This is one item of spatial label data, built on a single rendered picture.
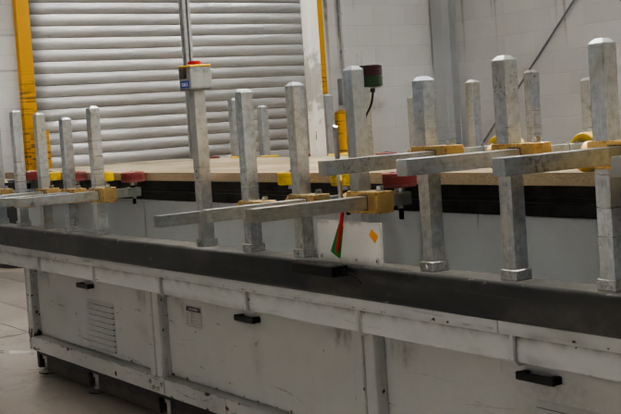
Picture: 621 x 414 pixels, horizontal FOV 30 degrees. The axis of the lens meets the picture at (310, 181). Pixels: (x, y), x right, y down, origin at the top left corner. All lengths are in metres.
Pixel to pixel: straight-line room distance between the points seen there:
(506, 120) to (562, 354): 0.46
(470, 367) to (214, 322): 1.26
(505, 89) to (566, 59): 9.73
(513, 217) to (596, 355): 0.31
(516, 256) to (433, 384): 0.74
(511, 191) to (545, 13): 9.96
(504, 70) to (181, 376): 2.19
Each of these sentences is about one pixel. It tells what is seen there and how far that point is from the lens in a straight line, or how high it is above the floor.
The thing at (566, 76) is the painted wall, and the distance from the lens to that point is 12.02.
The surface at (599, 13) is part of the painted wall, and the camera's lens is 11.73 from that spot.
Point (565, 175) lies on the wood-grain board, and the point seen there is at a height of 0.90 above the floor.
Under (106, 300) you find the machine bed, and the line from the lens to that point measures 4.64.
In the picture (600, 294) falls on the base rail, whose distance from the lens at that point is 2.14.
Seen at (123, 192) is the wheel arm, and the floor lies 0.84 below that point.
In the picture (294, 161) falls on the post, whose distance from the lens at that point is 2.89.
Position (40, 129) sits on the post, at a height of 1.07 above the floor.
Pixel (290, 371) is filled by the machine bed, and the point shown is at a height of 0.30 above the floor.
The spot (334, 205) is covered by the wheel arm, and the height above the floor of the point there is 0.85.
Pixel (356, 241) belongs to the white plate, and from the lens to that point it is 2.69.
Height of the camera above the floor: 1.04
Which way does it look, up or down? 3 degrees down
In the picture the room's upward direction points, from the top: 4 degrees counter-clockwise
